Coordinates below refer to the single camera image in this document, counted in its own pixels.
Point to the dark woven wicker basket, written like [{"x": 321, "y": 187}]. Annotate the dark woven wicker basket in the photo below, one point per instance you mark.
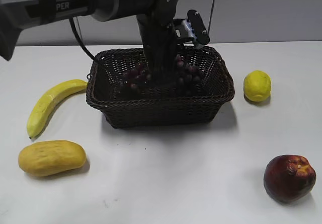
[{"x": 161, "y": 104}]

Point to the yellow banana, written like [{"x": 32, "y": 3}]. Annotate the yellow banana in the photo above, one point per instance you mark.
[{"x": 48, "y": 102}]

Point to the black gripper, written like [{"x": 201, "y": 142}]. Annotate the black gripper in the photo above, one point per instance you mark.
[{"x": 159, "y": 45}]

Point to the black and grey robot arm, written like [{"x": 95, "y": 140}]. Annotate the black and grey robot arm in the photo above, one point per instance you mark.
[{"x": 19, "y": 15}]

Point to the dark red apple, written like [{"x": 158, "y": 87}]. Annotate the dark red apple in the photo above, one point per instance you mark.
[{"x": 288, "y": 178}]

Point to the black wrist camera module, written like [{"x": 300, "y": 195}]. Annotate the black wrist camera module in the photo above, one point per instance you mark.
[{"x": 191, "y": 29}]

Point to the purple grape bunch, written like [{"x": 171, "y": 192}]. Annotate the purple grape bunch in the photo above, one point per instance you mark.
[{"x": 140, "y": 81}]

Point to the yellow mango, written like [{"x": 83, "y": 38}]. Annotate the yellow mango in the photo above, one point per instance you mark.
[{"x": 47, "y": 158}]

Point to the yellow lemon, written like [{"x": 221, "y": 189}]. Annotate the yellow lemon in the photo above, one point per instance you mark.
[{"x": 257, "y": 86}]

